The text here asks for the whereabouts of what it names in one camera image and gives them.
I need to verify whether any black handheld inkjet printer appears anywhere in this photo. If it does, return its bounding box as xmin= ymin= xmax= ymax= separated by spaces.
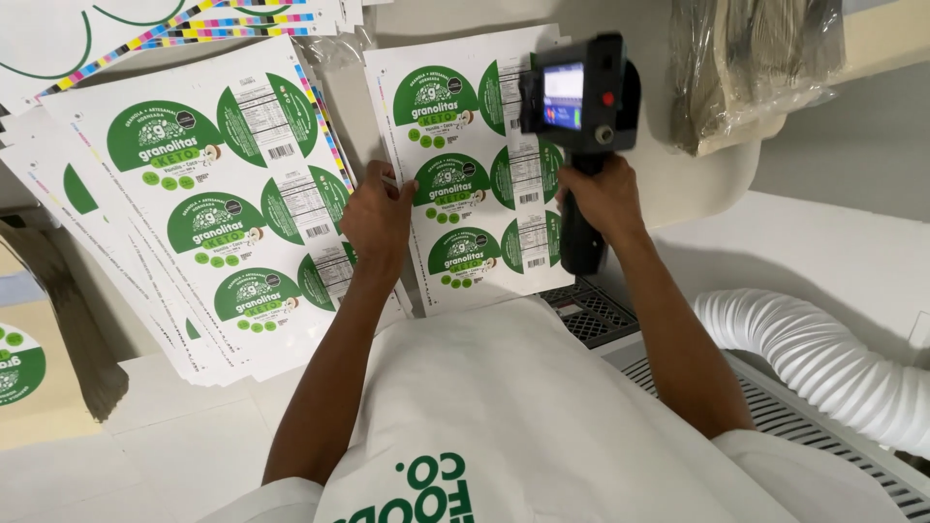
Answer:
xmin=516 ymin=32 xmax=642 ymax=277

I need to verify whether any person's left hand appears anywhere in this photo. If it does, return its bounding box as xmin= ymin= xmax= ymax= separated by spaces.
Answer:
xmin=340 ymin=159 xmax=420 ymax=270

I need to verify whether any pile of colour-bar printed sheets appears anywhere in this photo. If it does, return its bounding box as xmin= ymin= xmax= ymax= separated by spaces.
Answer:
xmin=0 ymin=0 xmax=366 ymax=117

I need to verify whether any fanned stack of label sheets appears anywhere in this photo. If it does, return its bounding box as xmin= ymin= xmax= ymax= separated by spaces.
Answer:
xmin=0 ymin=35 xmax=414 ymax=388

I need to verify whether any clear plastic wrap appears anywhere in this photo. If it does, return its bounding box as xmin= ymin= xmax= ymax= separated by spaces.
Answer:
xmin=296 ymin=25 xmax=380 ymax=82

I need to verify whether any person's right hand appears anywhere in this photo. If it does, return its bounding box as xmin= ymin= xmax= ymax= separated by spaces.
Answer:
xmin=555 ymin=153 xmax=649 ymax=249

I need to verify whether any person's white shirt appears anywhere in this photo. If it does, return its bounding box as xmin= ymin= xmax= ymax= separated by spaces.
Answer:
xmin=195 ymin=296 xmax=896 ymax=523

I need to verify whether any white slatted machine grille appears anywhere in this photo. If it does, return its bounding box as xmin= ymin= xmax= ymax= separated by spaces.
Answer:
xmin=602 ymin=340 xmax=930 ymax=523

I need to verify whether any black mesh vent grille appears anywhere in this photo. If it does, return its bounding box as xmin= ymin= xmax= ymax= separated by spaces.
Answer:
xmin=538 ymin=279 xmax=642 ymax=350

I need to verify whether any white corrugated hose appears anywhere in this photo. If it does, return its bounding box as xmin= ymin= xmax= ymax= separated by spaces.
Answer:
xmin=692 ymin=288 xmax=930 ymax=461

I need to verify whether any plastic-wrapped bundle of brown bags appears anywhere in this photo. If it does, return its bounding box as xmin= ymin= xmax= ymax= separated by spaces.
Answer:
xmin=667 ymin=0 xmax=848 ymax=158

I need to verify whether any single green label sheet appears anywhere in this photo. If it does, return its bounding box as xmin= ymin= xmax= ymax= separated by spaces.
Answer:
xmin=362 ymin=24 xmax=576 ymax=318

